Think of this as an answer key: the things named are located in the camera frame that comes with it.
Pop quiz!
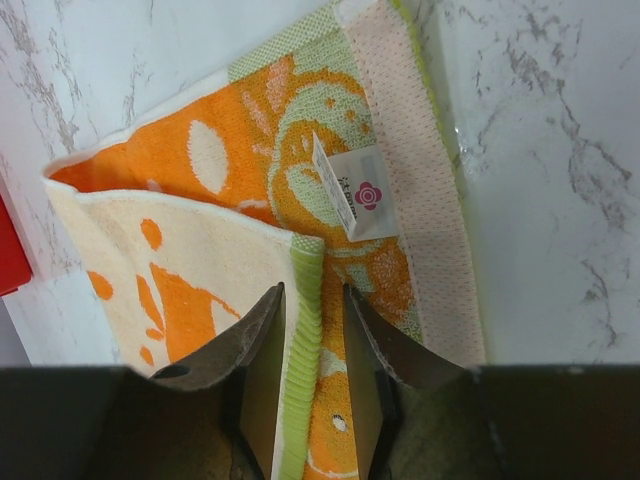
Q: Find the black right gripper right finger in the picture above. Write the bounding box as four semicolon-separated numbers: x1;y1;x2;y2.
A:
343;284;463;479

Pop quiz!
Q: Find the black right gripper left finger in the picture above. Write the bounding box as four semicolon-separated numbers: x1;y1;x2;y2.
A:
152;283;286;479

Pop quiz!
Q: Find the orange fox towel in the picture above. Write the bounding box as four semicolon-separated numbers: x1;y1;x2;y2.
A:
43;1;485;479

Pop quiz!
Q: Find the white towel label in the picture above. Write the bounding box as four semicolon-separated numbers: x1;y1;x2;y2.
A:
312;136;399;243

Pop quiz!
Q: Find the red plastic bin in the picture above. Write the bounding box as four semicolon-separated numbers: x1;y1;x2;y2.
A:
0;180;33;296

